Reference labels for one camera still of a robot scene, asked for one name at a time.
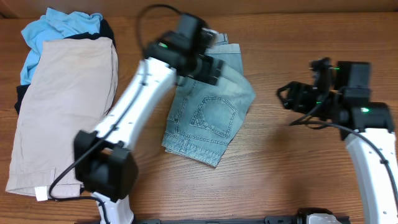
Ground light blue shirt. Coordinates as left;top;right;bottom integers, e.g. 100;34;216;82
21;8;103;85

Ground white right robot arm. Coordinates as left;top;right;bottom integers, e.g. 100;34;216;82
277;82;397;223

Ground black garment under pile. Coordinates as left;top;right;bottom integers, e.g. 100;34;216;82
14;19;114;113

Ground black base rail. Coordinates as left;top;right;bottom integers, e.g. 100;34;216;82
74;207;351;224

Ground light blue denim shorts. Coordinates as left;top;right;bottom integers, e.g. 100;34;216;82
162;34;256;167

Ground beige folded shorts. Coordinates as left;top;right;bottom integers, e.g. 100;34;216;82
6;37;118;196

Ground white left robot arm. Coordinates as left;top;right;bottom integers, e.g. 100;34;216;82
73;37;223;223

